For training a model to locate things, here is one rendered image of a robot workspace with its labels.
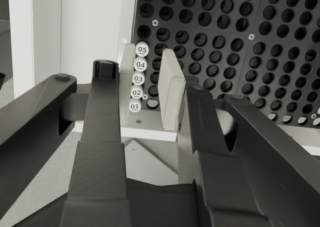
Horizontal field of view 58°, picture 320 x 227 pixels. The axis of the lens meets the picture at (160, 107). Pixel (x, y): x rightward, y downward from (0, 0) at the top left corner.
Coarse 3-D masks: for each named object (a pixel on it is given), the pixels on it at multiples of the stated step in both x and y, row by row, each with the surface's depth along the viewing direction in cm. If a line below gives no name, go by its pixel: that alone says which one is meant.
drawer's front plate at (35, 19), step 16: (16, 0) 22; (32, 0) 23; (48, 0) 26; (16, 16) 23; (32, 16) 23; (48, 16) 27; (16, 32) 23; (32, 32) 23; (48, 32) 28; (16, 48) 24; (32, 48) 24; (48, 48) 28; (16, 64) 24; (32, 64) 24; (48, 64) 29; (16, 80) 25; (32, 80) 25; (16, 96) 25
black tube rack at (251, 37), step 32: (160, 0) 26; (192, 0) 29; (224, 0) 29; (256, 0) 26; (288, 0) 29; (160, 32) 30; (192, 32) 27; (224, 32) 27; (256, 32) 27; (288, 32) 28; (160, 64) 31; (192, 64) 32; (224, 64) 28; (256, 64) 32; (288, 64) 32; (256, 96) 30; (288, 96) 30
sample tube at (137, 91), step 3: (135, 84) 28; (132, 87) 28; (135, 87) 28; (138, 87) 28; (141, 87) 28; (132, 90) 28; (135, 90) 28; (138, 90) 28; (141, 90) 28; (132, 93) 28; (135, 93) 28; (138, 93) 28; (141, 93) 28; (132, 96) 28; (135, 96) 28; (138, 96) 28; (141, 96) 28
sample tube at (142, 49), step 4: (140, 44) 26; (144, 44) 26; (136, 48) 26; (140, 48) 26; (144, 48) 26; (148, 48) 26; (136, 52) 26; (140, 52) 26; (144, 52) 26; (148, 52) 26; (140, 56) 26
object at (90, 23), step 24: (72, 0) 31; (96, 0) 31; (120, 0) 31; (72, 24) 32; (96, 24) 32; (72, 48) 33; (96, 48) 33; (72, 72) 34; (144, 120) 33; (312, 144) 34
